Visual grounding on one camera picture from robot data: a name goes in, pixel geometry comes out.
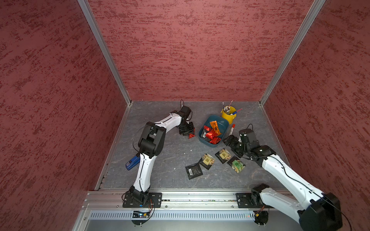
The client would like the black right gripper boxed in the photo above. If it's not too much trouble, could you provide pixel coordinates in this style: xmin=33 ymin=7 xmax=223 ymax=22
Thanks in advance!
xmin=222 ymin=134 xmax=250 ymax=157

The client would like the black green label tea bag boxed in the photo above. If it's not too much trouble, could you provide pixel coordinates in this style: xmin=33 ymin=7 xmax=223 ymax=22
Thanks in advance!
xmin=227 ymin=156 xmax=245 ymax=173

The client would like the black yellow label tea bag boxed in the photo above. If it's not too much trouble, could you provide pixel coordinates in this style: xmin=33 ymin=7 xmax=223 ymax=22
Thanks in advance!
xmin=199 ymin=154 xmax=215 ymax=170
xmin=215 ymin=148 xmax=232 ymax=164

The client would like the orange tea bag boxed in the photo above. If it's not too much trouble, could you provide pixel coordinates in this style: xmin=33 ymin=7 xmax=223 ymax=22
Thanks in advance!
xmin=210 ymin=120 xmax=222 ymax=136

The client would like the black barcode tea bag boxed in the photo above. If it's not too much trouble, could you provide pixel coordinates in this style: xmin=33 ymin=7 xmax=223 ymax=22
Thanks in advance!
xmin=185 ymin=163 xmax=203 ymax=180

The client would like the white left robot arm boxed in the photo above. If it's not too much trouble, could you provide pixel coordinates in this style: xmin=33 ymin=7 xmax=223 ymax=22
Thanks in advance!
xmin=129 ymin=106 xmax=194 ymax=206

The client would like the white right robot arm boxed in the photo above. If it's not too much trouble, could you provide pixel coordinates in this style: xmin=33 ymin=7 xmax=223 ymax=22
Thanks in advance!
xmin=223 ymin=129 xmax=343 ymax=231

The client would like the teal plastic storage box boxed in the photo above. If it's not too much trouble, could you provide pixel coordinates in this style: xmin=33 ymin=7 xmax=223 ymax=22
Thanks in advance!
xmin=198 ymin=115 xmax=229 ymax=147

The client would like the red capped white marker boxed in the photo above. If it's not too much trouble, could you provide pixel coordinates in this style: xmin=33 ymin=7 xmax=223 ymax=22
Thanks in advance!
xmin=229 ymin=124 xmax=235 ymax=136

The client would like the yellow metal pencil bucket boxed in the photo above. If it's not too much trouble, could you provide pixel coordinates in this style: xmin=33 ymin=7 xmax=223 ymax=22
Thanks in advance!
xmin=221 ymin=106 xmax=237 ymax=125

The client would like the bundle of pencils with erasers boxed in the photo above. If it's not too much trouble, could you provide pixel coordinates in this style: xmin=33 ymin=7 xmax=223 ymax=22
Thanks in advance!
xmin=223 ymin=105 xmax=230 ymax=115

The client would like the blue black stapler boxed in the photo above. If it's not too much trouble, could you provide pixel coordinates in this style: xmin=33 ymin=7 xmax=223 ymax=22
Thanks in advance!
xmin=125 ymin=154 xmax=140 ymax=170

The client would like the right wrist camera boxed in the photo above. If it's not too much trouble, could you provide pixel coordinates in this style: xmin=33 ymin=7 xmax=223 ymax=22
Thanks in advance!
xmin=239 ymin=129 xmax=258 ymax=144

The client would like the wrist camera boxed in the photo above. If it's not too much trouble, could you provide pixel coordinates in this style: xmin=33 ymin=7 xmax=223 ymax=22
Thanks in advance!
xmin=239 ymin=129 xmax=258 ymax=144
xmin=179 ymin=106 xmax=192 ymax=121

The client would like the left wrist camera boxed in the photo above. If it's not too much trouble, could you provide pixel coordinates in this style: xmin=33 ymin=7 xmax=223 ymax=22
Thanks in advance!
xmin=179 ymin=106 xmax=192 ymax=121

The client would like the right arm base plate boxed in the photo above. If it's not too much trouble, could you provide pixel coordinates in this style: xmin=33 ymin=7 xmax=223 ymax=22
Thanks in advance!
xmin=236 ymin=193 xmax=272 ymax=210

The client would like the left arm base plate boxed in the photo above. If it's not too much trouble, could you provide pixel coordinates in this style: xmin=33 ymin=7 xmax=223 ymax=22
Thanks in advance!
xmin=121 ymin=192 xmax=162 ymax=208

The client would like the left aluminium corner post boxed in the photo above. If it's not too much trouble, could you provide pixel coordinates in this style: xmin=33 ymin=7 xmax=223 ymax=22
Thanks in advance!
xmin=78 ymin=0 xmax=132 ymax=107

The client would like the aluminium corner post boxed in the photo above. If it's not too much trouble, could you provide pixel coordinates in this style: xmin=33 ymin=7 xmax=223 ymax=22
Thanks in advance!
xmin=78 ymin=0 xmax=132 ymax=107
xmin=259 ymin=0 xmax=326 ymax=107

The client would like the aluminium front rail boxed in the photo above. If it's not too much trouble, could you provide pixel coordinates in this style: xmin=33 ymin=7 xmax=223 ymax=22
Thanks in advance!
xmin=82 ymin=190 xmax=304 ymax=211

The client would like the right aluminium corner post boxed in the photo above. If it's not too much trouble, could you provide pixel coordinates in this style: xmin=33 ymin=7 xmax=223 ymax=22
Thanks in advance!
xmin=259 ymin=0 xmax=326 ymax=107

